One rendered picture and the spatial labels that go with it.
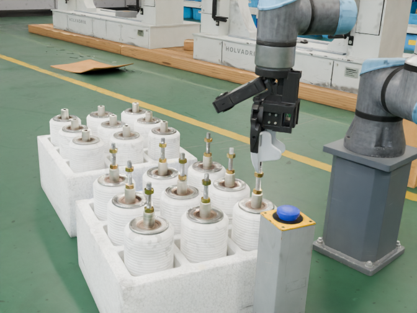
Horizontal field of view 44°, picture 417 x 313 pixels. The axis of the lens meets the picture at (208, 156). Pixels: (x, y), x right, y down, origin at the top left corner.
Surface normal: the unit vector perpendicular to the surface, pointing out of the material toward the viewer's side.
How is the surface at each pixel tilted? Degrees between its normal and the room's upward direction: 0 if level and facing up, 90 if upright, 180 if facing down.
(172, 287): 90
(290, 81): 90
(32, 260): 0
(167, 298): 90
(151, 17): 90
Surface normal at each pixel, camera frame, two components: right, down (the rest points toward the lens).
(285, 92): -0.33, 0.31
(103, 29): -0.72, 0.22
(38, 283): 0.04, -0.94
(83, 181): 0.48, 0.32
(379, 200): -0.02, 0.34
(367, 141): -0.54, -0.04
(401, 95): -0.93, 0.00
